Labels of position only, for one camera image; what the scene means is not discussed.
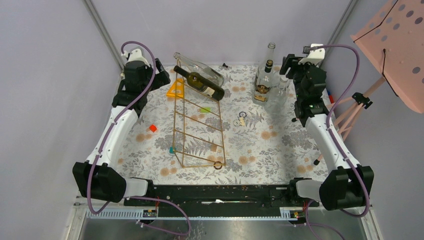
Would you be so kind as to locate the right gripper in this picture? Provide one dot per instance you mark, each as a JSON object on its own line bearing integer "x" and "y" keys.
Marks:
{"x": 295, "y": 63}

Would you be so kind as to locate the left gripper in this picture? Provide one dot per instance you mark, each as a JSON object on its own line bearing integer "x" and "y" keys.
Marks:
{"x": 161, "y": 78}

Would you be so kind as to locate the clear round silver-cap bottle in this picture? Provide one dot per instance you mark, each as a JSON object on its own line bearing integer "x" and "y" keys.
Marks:
{"x": 277, "y": 97}

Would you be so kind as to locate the clear tall bottle black label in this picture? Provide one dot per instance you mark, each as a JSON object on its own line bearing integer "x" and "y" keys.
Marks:
{"x": 268, "y": 56}

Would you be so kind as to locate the clear whisky bottle black cap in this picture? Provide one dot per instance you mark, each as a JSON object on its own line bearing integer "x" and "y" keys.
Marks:
{"x": 263, "y": 84}

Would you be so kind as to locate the dark green wine bottle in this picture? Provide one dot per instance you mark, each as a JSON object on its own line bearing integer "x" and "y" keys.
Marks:
{"x": 201, "y": 84}

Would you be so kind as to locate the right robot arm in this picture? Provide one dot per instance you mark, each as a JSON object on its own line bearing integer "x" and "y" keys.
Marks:
{"x": 348, "y": 184}

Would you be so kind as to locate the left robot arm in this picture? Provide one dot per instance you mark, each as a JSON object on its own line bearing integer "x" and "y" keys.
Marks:
{"x": 96, "y": 177}

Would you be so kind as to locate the clear top wine bottle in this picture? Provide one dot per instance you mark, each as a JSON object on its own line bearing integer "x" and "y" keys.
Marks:
{"x": 201, "y": 68}

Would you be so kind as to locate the orange triangle ruler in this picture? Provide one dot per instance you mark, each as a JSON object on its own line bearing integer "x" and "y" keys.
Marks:
{"x": 177, "y": 89}

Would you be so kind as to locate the red block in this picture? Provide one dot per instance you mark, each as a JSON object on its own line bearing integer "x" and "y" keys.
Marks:
{"x": 153, "y": 128}

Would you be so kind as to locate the green flat piece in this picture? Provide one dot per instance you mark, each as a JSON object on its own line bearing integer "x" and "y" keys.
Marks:
{"x": 205, "y": 110}

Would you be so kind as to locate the floral table mat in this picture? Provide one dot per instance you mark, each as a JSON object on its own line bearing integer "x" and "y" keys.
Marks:
{"x": 269, "y": 149}

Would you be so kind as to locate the white poker chip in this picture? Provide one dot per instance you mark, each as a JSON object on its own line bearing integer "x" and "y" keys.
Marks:
{"x": 236, "y": 123}

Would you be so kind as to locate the pink music stand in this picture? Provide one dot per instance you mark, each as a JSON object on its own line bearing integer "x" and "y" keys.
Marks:
{"x": 389, "y": 69}

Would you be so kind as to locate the cork cube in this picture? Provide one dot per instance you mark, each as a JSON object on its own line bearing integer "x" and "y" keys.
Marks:
{"x": 213, "y": 147}

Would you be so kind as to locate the gold wire wine rack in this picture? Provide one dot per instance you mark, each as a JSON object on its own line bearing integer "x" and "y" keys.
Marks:
{"x": 194, "y": 132}

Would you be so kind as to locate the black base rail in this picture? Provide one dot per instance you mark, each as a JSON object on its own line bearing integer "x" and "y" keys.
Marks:
{"x": 220, "y": 201}

